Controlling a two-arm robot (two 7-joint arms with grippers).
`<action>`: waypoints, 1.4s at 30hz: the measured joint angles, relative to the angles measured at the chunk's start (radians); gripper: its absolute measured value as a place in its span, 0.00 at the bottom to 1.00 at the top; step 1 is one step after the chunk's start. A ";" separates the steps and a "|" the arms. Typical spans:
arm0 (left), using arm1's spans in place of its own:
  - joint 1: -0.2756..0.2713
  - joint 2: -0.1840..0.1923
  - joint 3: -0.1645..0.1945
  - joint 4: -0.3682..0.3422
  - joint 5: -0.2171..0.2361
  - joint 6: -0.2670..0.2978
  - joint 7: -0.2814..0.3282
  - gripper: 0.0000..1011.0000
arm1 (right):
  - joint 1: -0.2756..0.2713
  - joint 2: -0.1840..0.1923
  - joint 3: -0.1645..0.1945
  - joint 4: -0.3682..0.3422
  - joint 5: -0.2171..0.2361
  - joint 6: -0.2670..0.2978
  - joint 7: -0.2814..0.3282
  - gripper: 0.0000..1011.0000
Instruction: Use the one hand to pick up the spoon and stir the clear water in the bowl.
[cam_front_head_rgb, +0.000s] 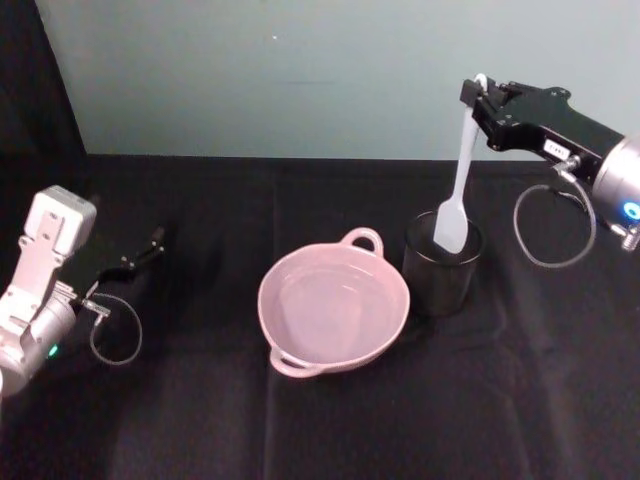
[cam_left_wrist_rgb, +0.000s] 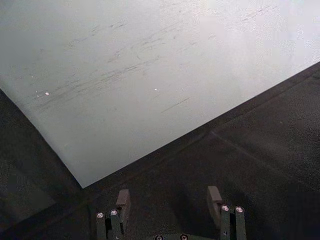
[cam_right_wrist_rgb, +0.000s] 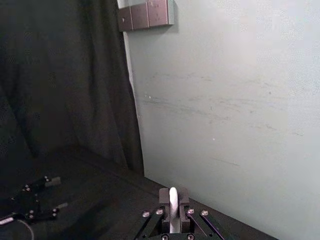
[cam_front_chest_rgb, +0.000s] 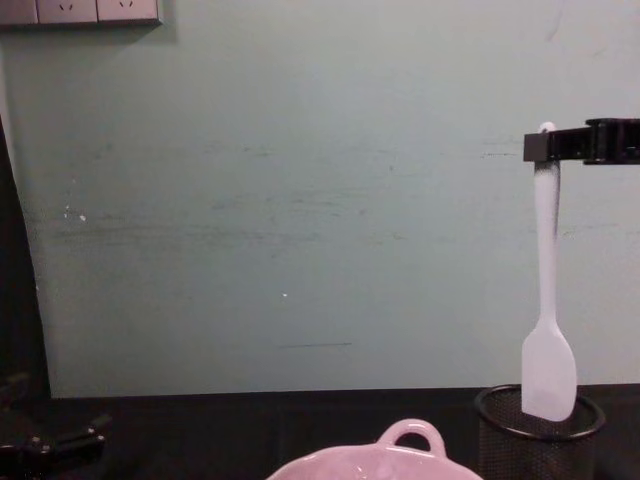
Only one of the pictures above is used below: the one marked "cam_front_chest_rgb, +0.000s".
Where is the white silicone spatula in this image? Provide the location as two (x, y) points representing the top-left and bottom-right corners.
(521, 121), (578, 423)

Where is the black hanging drape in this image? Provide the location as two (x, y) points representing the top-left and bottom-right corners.
(0, 113), (52, 401)

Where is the black table cloth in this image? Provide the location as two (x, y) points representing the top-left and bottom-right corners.
(0, 383), (640, 480)

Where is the black mesh utensil holder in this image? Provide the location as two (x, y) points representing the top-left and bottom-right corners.
(474, 383), (606, 480)

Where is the pink ceramic dish with handle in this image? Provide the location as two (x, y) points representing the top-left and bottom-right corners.
(265, 418), (485, 480)

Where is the grey wall socket frame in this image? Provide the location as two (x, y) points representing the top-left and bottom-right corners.
(0, 0), (164, 28)

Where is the white wall socket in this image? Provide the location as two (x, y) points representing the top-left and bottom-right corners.
(97, 0), (161, 23)
(37, 0), (99, 24)

